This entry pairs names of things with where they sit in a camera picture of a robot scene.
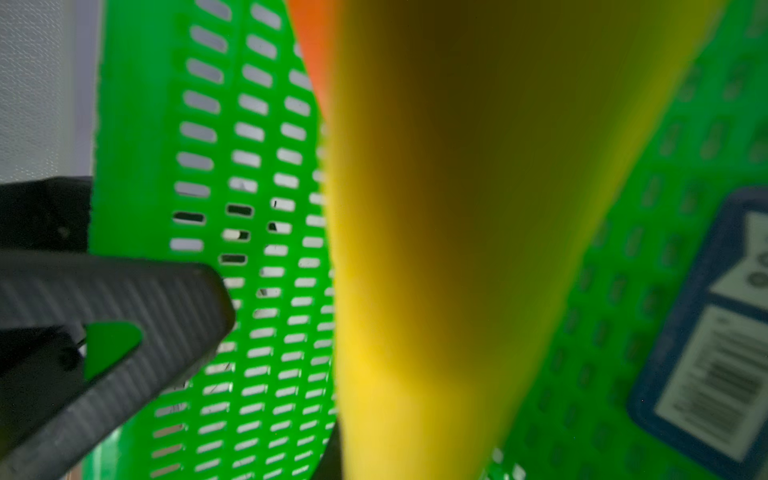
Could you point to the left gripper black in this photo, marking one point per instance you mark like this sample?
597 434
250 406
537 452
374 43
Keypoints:
88 341

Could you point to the green plastic basket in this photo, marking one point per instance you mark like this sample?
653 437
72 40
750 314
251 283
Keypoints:
209 149

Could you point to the orange plastic spoon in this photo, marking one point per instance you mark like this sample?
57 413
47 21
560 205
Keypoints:
313 23

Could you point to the yellow paper napkin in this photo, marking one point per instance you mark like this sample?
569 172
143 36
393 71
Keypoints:
475 149

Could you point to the white mesh two-tier shelf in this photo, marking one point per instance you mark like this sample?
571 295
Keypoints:
37 106

